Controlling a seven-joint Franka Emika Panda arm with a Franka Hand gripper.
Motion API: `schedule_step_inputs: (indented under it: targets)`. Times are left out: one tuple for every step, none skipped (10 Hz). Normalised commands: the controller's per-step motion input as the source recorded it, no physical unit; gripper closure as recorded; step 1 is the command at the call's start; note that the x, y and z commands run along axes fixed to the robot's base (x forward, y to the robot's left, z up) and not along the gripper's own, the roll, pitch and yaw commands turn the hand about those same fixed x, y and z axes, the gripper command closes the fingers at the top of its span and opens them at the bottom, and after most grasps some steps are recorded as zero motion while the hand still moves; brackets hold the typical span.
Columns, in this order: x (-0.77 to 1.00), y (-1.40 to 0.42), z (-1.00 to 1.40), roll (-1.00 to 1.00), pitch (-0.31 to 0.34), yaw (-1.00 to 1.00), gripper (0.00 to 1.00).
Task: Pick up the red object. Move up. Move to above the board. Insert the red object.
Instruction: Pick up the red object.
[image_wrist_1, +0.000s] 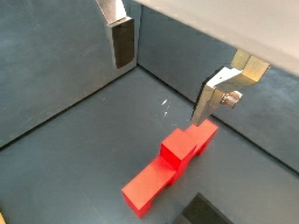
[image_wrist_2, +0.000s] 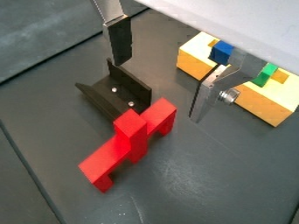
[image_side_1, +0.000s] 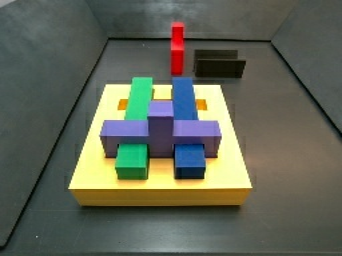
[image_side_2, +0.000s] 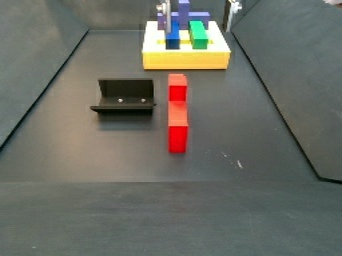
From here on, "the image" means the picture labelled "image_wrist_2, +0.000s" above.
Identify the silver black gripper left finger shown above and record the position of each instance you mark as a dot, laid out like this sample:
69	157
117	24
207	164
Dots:
116	28

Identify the green bar block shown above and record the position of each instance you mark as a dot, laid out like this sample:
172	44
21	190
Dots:
265	73

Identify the black angle bracket holder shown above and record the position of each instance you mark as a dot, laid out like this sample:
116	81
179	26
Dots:
117	93

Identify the yellow puzzle board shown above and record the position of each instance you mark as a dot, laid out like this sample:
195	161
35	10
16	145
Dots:
271	102

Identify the red cross-shaped block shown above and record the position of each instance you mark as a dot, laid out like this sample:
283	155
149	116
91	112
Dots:
128	144

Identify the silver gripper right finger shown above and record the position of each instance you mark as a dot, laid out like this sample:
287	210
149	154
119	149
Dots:
216	88

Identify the blue bar block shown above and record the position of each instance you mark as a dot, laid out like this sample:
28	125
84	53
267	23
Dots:
220	52

